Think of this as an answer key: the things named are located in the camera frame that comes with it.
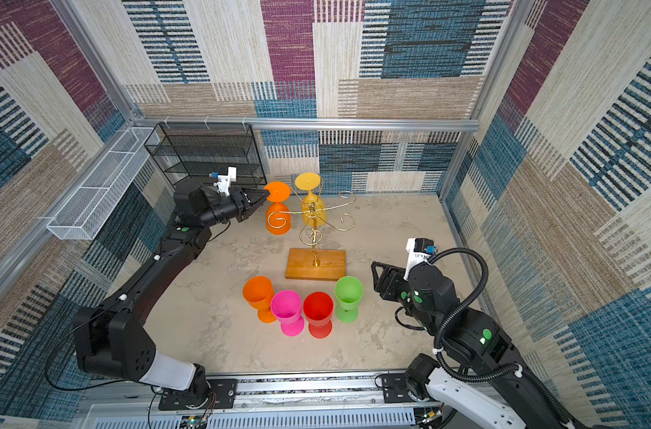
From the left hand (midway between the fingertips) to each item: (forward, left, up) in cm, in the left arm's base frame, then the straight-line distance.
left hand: (270, 190), depth 72 cm
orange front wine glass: (-16, +6, -26) cm, 31 cm away
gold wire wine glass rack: (-2, -10, -34) cm, 35 cm away
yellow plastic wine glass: (-3, -12, -5) cm, 13 cm away
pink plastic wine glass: (-21, -3, -27) cm, 34 cm away
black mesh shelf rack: (+38, +39, -13) cm, 56 cm away
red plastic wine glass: (-24, -12, -21) cm, 34 cm away
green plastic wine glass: (-16, -21, -28) cm, 38 cm away
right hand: (-21, -28, -8) cm, 35 cm away
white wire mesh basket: (-5, +48, -3) cm, 48 cm away
